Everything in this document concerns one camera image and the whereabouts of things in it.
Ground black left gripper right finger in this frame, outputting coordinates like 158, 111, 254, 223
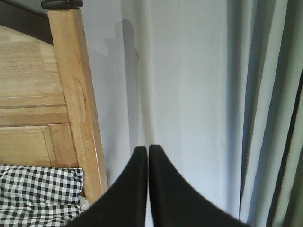
149, 145, 246, 227

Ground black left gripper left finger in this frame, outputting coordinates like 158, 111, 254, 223
67, 146, 148, 227

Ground black white checkered bedsheet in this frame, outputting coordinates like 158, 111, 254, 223
0, 164, 84, 227

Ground white curtain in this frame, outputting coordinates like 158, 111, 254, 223
82, 0, 303, 227

